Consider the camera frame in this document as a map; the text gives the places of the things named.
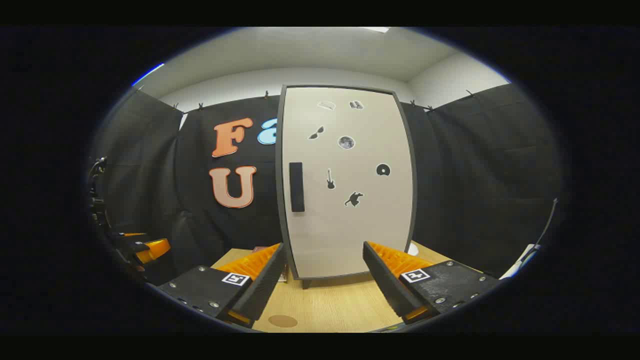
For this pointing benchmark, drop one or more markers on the dark grey cabinet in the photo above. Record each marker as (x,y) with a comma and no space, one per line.
(306,284)

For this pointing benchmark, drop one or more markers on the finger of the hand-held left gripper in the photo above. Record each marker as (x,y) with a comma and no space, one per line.
(150,250)
(127,236)

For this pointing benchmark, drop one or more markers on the white cabinet door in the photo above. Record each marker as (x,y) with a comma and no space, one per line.
(340,230)

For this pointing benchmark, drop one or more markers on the white board edge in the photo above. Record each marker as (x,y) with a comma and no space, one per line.
(520,260)

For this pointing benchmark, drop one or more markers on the round brown coaster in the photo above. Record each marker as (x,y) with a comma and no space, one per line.
(282,321)

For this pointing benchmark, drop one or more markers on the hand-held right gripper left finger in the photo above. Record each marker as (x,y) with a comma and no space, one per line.
(267,280)

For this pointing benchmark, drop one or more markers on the white lumpy object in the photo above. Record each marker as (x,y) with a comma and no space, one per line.
(413,248)

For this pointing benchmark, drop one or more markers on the black backdrop cloth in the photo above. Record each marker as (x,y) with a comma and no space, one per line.
(475,175)

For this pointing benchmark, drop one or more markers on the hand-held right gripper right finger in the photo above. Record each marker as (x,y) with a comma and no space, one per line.
(385,280)

